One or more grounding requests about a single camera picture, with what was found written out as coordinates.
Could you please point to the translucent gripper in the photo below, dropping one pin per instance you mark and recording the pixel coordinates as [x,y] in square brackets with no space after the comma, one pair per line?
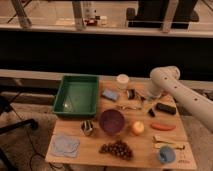
[149,101]

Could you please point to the black handled brush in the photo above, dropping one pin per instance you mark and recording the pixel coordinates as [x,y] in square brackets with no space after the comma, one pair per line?
[133,94]

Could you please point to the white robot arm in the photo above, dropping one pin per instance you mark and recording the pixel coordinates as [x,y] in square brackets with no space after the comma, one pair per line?
[167,79]

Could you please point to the white cup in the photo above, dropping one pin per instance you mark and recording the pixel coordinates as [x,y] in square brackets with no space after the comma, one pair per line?
[122,81]

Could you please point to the metal cup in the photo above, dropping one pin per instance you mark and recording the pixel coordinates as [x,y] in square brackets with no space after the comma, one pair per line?
[87,128]

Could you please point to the black rectangular block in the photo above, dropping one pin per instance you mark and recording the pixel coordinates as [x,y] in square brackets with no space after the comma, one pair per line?
[166,108]

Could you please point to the red bowl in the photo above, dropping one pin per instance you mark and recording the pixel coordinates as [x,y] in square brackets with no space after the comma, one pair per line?
[165,94]

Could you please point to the orange carrot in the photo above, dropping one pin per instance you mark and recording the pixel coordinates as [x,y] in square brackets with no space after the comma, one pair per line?
[162,127]

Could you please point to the apple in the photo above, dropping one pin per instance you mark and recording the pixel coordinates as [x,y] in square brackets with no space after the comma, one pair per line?
[137,128]

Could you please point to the small metal utensil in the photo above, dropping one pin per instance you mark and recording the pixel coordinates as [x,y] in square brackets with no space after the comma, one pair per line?
[127,107]

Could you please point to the blue sponge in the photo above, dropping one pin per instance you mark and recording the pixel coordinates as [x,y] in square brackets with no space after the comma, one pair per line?
[111,95]

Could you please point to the purple bowl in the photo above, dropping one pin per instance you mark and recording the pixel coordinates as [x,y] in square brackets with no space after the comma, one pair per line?
[111,121]

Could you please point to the blue round object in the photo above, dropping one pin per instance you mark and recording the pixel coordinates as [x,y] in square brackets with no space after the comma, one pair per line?
[166,155]

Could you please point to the bunch of dark grapes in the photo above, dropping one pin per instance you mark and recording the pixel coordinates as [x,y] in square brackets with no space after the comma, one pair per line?
[118,149]

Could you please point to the green plastic tray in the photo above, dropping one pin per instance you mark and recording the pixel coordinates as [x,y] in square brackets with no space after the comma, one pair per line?
[77,97]

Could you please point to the light blue cloth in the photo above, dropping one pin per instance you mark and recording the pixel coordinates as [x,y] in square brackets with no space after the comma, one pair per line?
[64,146]

